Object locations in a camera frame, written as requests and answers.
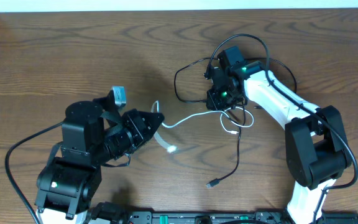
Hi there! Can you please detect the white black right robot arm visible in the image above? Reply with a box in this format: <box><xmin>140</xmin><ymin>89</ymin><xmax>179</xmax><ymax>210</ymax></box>
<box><xmin>205</xmin><ymin>61</ymin><xmax>358</xmax><ymax>223</ymax></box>

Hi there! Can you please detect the black camera cable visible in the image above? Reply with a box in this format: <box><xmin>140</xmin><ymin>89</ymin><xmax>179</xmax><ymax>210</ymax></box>
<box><xmin>205</xmin><ymin>33</ymin><xmax>358</xmax><ymax>224</ymax></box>
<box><xmin>4</xmin><ymin>121</ymin><xmax>65</xmax><ymax>224</ymax></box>

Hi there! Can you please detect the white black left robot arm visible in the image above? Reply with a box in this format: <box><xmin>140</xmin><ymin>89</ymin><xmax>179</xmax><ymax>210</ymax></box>
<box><xmin>35</xmin><ymin>108</ymin><xmax>164</xmax><ymax>221</ymax></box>

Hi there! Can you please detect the black right camera cable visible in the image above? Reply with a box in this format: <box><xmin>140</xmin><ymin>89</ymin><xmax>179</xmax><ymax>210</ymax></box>
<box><xmin>205</xmin><ymin>33</ymin><xmax>358</xmax><ymax>224</ymax></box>

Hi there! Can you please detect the black left camera cable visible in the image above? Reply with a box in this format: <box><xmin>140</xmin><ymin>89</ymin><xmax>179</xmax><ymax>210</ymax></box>
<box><xmin>4</xmin><ymin>121</ymin><xmax>65</xmax><ymax>224</ymax></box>

